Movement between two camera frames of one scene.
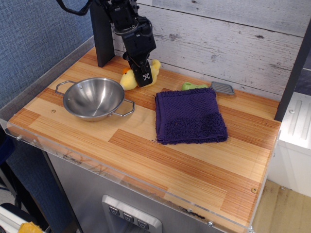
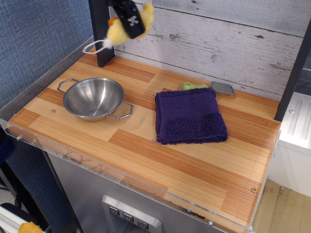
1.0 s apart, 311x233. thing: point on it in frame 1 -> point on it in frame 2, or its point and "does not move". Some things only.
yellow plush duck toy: x=128 y=81 -> x=116 y=35
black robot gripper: x=139 y=43 -> x=130 y=16
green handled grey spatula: x=217 y=87 does not move
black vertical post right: x=295 y=73 does not move
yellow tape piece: x=29 y=227 does not move
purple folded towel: x=188 y=116 does not move
